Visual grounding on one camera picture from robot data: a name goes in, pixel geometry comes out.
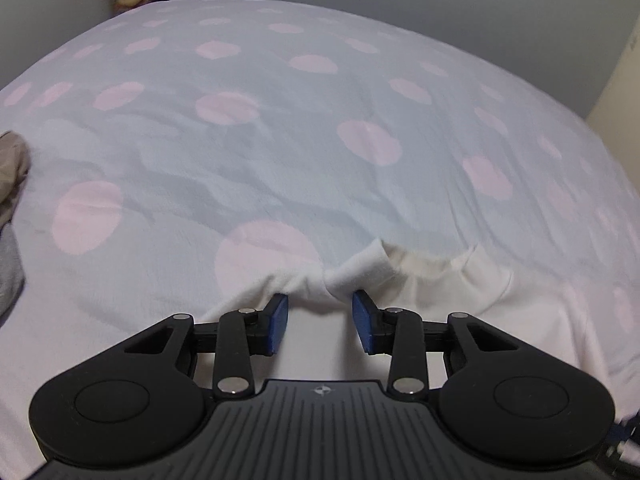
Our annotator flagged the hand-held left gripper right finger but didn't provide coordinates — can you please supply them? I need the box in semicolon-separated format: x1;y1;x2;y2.
351;289;518;400

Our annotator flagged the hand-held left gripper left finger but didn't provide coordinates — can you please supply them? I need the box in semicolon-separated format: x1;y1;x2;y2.
122;292;291;401

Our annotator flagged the white sweatshirt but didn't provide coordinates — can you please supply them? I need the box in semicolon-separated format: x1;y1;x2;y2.
192;239;626;401

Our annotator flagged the pink dotted bed sheet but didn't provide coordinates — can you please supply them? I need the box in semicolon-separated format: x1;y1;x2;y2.
0;0;640;480

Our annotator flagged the grey garment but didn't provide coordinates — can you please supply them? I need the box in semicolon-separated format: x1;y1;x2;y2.
0;222;26;316

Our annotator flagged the beige garment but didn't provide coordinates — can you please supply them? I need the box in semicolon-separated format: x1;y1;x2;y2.
0;130;32;226

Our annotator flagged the beige furniture panel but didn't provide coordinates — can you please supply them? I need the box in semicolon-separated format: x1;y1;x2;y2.
585;25;640;161

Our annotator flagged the black cable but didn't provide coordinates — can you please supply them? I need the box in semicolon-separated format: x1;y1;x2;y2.
597;405;640;480

